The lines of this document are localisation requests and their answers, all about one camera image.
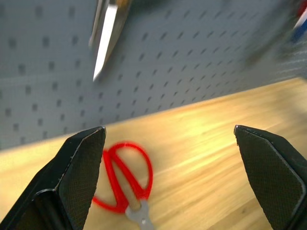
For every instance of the wide red tape roll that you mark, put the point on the wide red tape roll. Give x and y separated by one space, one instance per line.
303 7

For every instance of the grey pegboard panel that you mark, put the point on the grey pegboard panel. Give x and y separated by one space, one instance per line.
192 60

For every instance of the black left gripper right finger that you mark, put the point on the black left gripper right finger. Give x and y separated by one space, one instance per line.
271 177

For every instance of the blue tape roll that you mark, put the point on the blue tape roll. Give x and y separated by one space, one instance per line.
301 31

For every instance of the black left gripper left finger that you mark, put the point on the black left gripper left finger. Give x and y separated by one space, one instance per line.
72 179

